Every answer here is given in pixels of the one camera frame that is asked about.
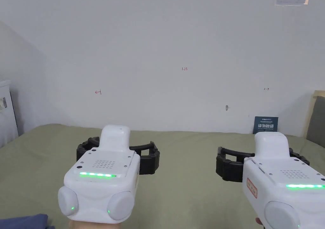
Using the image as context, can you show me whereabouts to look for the person's left hand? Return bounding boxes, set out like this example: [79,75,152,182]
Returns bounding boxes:
[68,218,123,229]

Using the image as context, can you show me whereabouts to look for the dark blue garment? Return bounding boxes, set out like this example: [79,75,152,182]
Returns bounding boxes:
[0,213,49,229]

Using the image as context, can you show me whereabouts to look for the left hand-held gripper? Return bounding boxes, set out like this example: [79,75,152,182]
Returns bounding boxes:
[58,124,161,224]

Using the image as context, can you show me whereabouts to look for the dark blue printed card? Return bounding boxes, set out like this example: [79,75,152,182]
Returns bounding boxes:
[252,116,279,134]

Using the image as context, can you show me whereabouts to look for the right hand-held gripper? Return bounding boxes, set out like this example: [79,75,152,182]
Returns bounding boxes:
[216,132,325,229]

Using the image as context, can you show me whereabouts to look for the white cabinet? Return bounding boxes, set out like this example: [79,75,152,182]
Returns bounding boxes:
[0,80,19,149]

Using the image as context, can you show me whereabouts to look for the bed with pale green sheet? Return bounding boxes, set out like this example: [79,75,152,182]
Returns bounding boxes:
[0,123,325,229]

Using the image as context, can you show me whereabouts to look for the grey padded headboard, wooden frame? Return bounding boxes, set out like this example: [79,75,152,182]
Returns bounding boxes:
[306,89,325,149]

